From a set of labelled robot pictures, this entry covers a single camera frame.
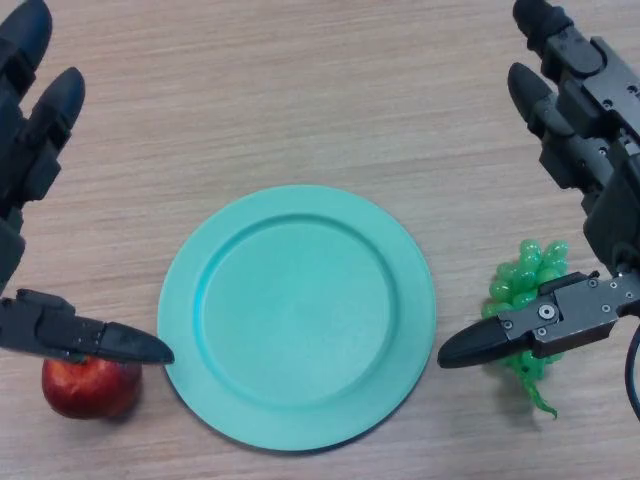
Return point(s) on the red apple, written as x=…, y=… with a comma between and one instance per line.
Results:
x=85, y=390

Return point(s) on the green grape bunch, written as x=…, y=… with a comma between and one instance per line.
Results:
x=525, y=280

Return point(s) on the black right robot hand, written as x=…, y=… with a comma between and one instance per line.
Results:
x=615, y=200

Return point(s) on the green round plate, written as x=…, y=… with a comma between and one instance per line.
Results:
x=300, y=320

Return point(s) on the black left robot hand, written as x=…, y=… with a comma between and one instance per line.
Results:
x=20, y=150

